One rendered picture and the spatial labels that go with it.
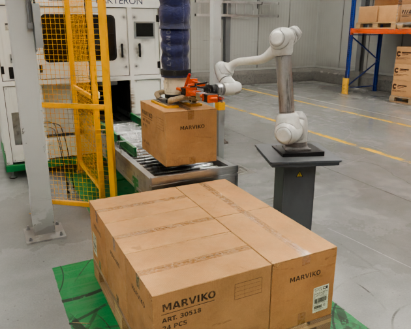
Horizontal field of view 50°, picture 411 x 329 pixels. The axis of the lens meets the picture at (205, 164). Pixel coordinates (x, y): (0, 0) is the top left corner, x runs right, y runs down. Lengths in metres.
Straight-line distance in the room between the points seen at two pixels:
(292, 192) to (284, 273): 1.13
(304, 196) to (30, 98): 2.12
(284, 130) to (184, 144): 0.74
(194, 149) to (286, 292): 1.38
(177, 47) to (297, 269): 1.83
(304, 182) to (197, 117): 0.89
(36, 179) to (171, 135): 1.15
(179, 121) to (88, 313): 1.39
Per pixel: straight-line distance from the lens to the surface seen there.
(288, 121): 2.98
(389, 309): 3.01
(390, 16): 11.28
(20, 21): 3.52
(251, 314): 2.25
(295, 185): 3.25
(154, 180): 3.13
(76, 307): 2.91
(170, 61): 3.34
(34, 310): 2.97
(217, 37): 6.34
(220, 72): 3.39
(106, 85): 3.69
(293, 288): 2.32
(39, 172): 3.67
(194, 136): 3.24
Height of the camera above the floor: 1.60
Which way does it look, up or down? 17 degrees down
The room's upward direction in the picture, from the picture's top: straight up
